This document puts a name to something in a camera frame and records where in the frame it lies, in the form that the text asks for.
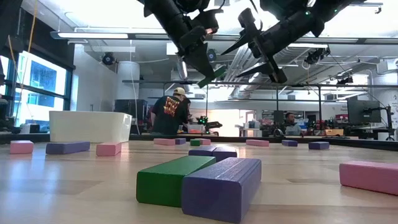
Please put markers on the pink rectangular block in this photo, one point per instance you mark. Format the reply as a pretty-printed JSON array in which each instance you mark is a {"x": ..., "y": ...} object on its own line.
[
  {"x": 370, "y": 179},
  {"x": 108, "y": 149},
  {"x": 21, "y": 147},
  {"x": 205, "y": 142},
  {"x": 257, "y": 143},
  {"x": 164, "y": 142}
]

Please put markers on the black computer monitor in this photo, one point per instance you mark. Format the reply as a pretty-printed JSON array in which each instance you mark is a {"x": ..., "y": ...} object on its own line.
[{"x": 363, "y": 112}]

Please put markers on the white plastic bin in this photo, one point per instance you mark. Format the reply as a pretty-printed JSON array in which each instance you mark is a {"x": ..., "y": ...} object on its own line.
[{"x": 90, "y": 127}]

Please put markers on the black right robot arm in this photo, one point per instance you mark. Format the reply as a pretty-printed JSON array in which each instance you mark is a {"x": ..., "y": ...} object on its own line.
[{"x": 329, "y": 11}]

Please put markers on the green rectangular block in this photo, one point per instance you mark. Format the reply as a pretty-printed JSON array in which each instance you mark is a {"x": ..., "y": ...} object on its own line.
[
  {"x": 195, "y": 142},
  {"x": 219, "y": 72},
  {"x": 161, "y": 186}
]

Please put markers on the black hanging camera cluster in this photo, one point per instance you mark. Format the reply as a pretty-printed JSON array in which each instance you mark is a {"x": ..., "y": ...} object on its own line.
[{"x": 315, "y": 56}]

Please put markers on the distant robot with green lights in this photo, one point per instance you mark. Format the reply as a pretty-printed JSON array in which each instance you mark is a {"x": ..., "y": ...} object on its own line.
[{"x": 213, "y": 125}]

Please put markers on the clear storage tub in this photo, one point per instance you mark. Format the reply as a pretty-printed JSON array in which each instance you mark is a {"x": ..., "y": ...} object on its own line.
[{"x": 196, "y": 128}]

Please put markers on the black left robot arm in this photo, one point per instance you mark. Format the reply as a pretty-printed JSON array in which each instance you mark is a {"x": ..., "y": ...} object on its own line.
[{"x": 164, "y": 18}]

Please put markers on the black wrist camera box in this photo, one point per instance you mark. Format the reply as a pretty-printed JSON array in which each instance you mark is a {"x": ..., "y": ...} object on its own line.
[{"x": 208, "y": 21}]

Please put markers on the white square ceiling fixture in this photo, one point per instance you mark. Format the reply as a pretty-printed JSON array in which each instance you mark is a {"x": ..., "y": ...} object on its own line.
[{"x": 171, "y": 48}]

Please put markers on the person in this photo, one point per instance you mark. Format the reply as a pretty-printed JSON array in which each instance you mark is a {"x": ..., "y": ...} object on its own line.
[
  {"x": 169, "y": 115},
  {"x": 290, "y": 124}
]

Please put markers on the black aluminium table frame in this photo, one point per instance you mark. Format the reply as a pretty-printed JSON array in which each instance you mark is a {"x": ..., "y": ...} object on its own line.
[{"x": 230, "y": 138}]

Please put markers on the long linear light fixture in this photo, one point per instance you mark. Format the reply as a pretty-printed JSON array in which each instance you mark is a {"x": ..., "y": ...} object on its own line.
[{"x": 93, "y": 35}]

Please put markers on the yellow box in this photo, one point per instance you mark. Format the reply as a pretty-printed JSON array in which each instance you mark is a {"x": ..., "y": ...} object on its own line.
[{"x": 334, "y": 132}]

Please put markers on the black round ceiling device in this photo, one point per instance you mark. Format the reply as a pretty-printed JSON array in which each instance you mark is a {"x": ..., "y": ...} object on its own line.
[
  {"x": 108, "y": 58},
  {"x": 212, "y": 56}
]

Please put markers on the silver ceiling ducts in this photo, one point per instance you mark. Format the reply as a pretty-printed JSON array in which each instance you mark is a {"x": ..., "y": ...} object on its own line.
[{"x": 292, "y": 54}]

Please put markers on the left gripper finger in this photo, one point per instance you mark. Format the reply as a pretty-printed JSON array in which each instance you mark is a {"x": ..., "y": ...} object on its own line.
[
  {"x": 206, "y": 59},
  {"x": 196, "y": 60}
]

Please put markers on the black distant frame rail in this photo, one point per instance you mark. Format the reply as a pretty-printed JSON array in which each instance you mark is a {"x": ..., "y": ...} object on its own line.
[{"x": 149, "y": 81}]

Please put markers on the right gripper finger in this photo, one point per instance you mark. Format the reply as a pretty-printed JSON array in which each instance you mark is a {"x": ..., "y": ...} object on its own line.
[
  {"x": 244, "y": 45},
  {"x": 261, "y": 70}
]

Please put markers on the black cabinet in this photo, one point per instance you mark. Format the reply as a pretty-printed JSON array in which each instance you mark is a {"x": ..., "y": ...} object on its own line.
[{"x": 130, "y": 109}]

